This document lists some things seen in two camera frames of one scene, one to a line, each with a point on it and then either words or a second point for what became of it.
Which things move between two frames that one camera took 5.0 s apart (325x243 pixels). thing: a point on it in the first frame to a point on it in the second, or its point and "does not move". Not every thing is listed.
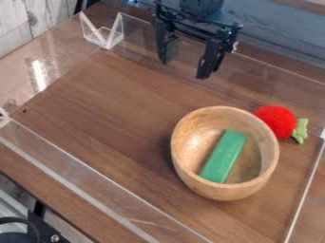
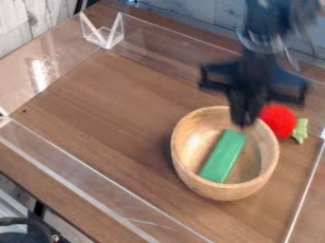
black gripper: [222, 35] to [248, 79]
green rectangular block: [223, 156] does not move
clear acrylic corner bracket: [104, 37] does not move
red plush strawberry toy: [283, 122] does not move
